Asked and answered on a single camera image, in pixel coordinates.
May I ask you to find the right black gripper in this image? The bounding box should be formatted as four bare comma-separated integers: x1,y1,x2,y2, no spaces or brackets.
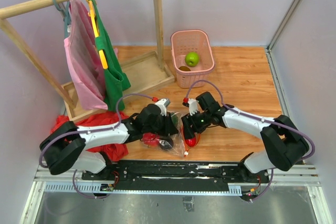
181,109,211,140

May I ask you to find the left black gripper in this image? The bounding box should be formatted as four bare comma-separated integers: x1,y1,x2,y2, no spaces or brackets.
143,112,179,137

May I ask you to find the dark green fake vegetable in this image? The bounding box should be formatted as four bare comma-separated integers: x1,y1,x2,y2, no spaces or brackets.
171,113,180,126

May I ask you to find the red fake pepper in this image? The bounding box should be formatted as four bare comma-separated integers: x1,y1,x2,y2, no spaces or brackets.
185,137,197,147

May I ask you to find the clear zip top bag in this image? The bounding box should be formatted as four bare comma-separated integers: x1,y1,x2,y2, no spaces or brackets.
141,112,201,157

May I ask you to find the light green fake apple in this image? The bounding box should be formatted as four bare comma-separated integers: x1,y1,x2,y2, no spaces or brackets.
185,51,200,67

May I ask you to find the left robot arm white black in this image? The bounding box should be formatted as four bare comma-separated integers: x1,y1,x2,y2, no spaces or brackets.
39,103,179,175

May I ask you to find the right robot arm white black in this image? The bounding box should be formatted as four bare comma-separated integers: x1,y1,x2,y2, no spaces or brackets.
181,92,309,182

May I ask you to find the red fake tomato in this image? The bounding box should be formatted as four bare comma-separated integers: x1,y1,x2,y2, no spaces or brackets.
141,133,159,147

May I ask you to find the dark purple fake plum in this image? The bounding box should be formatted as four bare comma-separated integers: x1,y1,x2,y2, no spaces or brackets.
158,137,174,151

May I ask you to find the crumpled red cloth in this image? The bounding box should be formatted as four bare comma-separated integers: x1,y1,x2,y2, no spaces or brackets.
50,111,129,162

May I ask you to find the wooden clothes rack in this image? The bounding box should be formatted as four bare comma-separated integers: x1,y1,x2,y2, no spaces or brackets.
1,0,175,122

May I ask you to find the green hanging garment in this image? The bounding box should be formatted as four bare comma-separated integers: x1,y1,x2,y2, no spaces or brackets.
90,0,131,112

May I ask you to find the pink plastic basket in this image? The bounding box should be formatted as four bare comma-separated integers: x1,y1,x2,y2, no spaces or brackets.
171,29,215,88

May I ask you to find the pink hanging garment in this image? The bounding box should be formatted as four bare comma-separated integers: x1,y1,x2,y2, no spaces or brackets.
64,0,108,110

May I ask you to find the yellow clothes hanger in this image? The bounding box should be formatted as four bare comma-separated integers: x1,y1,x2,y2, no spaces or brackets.
86,0,108,69

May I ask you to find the teal clothes hanger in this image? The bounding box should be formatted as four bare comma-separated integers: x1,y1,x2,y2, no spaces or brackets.
52,0,71,38

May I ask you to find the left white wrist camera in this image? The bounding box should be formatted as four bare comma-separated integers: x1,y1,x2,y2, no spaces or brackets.
155,98,171,116

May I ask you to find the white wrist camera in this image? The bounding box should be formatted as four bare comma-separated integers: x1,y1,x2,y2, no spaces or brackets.
183,98,199,116
155,98,171,116

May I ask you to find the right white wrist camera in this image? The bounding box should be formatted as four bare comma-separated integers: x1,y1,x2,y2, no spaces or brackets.
183,98,199,116

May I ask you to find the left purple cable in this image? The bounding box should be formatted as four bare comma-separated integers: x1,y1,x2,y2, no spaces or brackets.
38,93,158,199

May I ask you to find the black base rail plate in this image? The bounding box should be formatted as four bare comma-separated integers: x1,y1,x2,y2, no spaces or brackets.
81,160,269,189

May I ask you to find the grey slotted cable duct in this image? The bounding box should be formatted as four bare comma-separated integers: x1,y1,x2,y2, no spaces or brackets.
44,182,243,196

